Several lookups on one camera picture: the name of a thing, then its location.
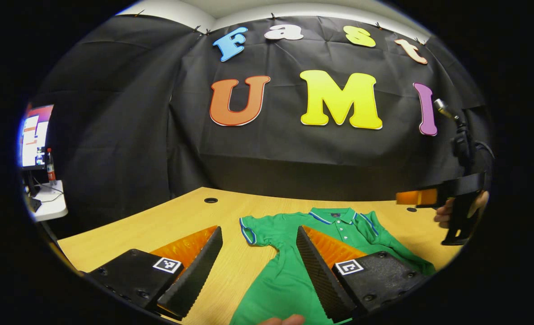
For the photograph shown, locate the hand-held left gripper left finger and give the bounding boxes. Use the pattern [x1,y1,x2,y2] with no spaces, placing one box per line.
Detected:
[84,226,224,321]

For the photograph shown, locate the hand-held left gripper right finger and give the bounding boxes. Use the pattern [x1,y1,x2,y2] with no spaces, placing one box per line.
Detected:
[296,225,431,324]

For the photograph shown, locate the green T-shirt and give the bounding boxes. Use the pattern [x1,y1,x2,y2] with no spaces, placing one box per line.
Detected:
[230,207,437,325]

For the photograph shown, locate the white side table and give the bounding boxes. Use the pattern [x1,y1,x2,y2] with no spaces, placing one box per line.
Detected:
[25,181,68,222]

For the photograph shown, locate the computer monitor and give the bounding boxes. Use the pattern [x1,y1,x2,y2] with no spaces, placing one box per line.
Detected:
[19,105,54,197]

